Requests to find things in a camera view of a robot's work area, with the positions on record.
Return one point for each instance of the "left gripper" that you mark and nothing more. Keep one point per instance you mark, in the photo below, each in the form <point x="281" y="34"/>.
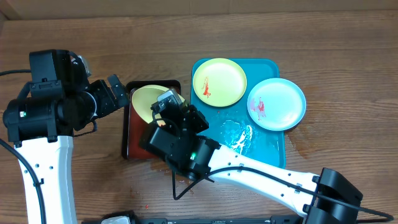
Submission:
<point x="107" y="106"/>

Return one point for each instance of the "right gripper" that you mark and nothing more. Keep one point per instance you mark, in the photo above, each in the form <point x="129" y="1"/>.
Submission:
<point x="191" y="117"/>

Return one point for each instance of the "yellow-green plate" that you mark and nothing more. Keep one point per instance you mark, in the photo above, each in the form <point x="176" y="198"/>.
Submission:
<point x="143" y="98"/>
<point x="219" y="82"/>

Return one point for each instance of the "light blue plate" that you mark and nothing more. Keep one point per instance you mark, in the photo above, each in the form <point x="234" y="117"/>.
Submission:
<point x="276" y="104"/>

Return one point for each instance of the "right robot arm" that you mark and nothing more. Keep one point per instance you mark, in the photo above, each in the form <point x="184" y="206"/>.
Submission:
<point x="172" y="134"/>

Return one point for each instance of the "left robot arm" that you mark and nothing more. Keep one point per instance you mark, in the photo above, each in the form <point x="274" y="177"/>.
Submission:
<point x="41" y="123"/>

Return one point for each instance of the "black tray with red water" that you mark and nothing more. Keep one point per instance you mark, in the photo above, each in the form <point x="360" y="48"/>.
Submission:
<point x="133" y="125"/>

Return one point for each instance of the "teal plastic tray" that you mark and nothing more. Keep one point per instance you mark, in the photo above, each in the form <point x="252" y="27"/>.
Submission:
<point x="233" y="126"/>

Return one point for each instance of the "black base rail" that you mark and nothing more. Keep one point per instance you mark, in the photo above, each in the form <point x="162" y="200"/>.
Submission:
<point x="131" y="218"/>

